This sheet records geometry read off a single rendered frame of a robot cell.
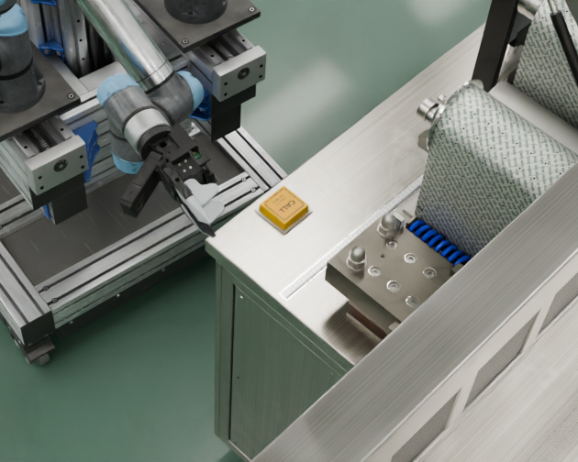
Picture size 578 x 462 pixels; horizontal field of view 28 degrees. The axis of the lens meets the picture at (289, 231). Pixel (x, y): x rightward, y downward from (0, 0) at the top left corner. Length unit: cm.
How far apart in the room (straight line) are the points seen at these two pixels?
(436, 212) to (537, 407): 69
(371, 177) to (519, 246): 104
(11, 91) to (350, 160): 75
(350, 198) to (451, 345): 109
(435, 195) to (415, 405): 90
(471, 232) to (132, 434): 128
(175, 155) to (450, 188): 48
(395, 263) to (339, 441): 92
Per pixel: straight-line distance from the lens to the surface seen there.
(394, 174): 237
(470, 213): 203
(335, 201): 231
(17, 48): 249
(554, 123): 207
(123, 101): 203
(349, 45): 390
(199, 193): 190
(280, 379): 239
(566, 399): 151
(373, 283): 204
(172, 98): 217
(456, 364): 125
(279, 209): 226
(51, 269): 306
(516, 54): 242
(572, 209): 140
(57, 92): 262
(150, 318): 320
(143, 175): 195
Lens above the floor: 272
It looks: 54 degrees down
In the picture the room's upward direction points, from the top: 5 degrees clockwise
